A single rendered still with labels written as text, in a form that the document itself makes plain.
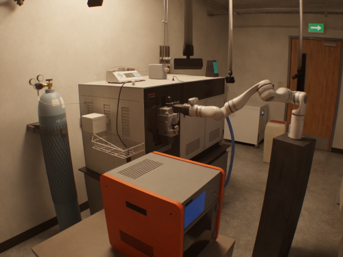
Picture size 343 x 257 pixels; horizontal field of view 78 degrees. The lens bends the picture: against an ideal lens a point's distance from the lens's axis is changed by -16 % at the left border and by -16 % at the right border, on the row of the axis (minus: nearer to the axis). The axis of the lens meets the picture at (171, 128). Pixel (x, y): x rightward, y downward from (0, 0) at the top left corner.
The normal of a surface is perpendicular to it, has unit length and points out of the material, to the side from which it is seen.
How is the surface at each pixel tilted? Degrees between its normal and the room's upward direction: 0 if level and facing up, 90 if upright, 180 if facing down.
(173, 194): 0
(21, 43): 90
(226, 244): 0
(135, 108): 90
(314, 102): 90
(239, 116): 90
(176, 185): 0
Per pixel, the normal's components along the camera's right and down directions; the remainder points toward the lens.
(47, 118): 0.12, 0.27
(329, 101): -0.58, 0.22
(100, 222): 0.00, -0.96
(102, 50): 0.82, 0.15
